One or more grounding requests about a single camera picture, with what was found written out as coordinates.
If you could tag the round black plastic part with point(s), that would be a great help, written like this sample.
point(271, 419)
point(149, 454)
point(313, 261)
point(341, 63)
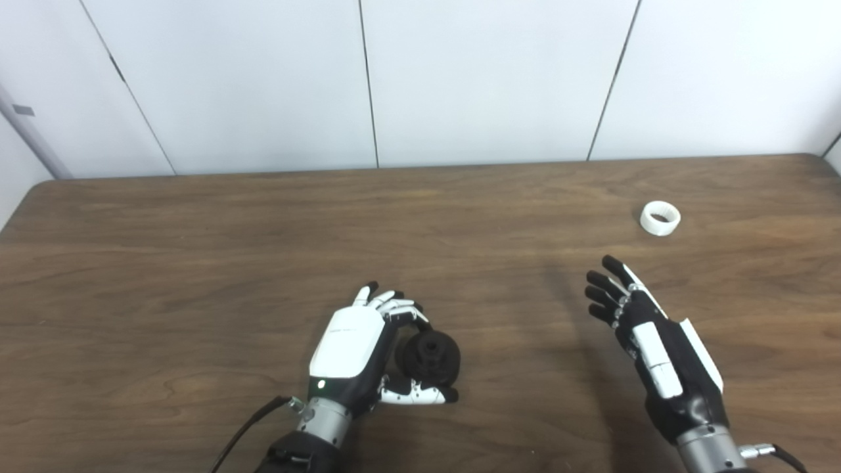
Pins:
point(430, 358)

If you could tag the gray wall corner post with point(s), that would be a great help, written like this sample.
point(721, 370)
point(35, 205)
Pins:
point(29, 138)

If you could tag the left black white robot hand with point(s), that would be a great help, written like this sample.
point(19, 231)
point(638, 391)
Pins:
point(348, 348)

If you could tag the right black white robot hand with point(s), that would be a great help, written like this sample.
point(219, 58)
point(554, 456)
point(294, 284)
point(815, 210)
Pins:
point(690, 394)

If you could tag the small gray post tag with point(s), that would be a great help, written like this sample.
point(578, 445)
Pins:
point(23, 110)

